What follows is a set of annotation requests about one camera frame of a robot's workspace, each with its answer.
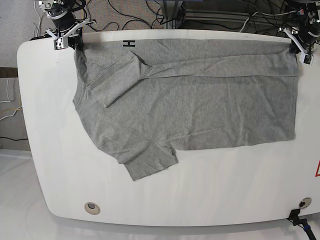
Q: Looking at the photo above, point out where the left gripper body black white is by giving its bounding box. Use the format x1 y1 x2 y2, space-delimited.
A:
279 26 320 65

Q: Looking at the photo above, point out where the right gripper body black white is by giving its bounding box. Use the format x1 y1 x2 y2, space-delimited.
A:
45 18 96 50

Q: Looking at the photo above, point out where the grey t-shirt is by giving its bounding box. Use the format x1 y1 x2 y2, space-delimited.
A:
73 39 299 181

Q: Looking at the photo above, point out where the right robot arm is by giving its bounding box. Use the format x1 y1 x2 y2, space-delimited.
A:
38 0 96 51

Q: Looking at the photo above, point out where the black H mark sticker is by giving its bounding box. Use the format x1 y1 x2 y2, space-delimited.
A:
122 40 136 48

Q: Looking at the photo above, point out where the red warning sticker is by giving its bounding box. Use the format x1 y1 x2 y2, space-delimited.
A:
315 161 320 177

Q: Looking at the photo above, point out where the silver table grommet right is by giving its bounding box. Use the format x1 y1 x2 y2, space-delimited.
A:
298 197 312 209

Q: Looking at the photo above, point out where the beige table grommet left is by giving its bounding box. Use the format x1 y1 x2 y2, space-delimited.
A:
84 202 101 215

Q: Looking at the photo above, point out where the white cable on floor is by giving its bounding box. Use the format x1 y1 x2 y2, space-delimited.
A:
31 0 42 37

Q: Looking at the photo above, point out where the aluminium frame leg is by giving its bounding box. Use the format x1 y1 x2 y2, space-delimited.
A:
159 0 185 29

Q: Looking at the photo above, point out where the black clamp with cable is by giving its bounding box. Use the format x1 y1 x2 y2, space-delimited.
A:
287 208 316 240

